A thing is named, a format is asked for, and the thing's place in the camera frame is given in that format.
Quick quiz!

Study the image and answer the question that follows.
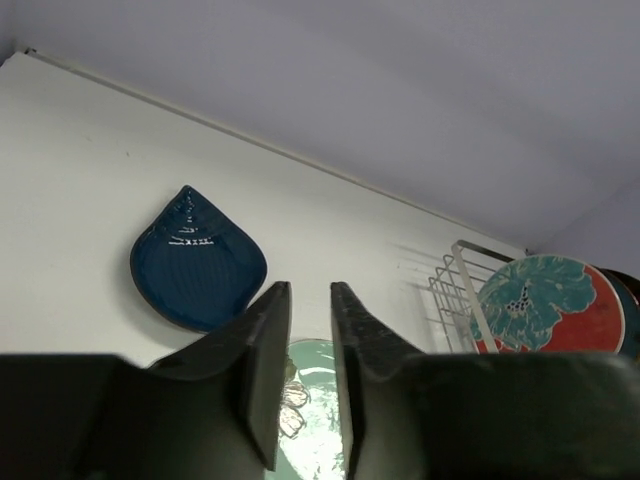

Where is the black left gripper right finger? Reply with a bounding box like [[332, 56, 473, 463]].
[[330, 282, 427, 479]]

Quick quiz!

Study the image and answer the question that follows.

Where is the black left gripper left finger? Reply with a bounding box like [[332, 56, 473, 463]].
[[150, 281, 292, 470]]

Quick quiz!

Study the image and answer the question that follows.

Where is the dark blue leaf-shaped plate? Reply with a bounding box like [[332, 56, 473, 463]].
[[129, 185, 268, 333]]

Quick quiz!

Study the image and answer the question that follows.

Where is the light green flower plate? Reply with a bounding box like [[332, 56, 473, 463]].
[[265, 339, 345, 480]]

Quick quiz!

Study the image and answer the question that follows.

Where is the red and teal floral plate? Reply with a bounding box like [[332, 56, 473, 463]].
[[479, 254, 624, 353]]

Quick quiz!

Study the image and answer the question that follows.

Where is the dark teal patterned plate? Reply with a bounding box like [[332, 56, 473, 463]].
[[607, 274, 639, 360]]

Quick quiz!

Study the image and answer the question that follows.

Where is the dark rimmed beige plate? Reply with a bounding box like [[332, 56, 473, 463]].
[[601, 269, 639, 307]]

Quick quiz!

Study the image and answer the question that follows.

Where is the wire dish rack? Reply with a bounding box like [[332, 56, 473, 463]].
[[426, 239, 527, 354]]

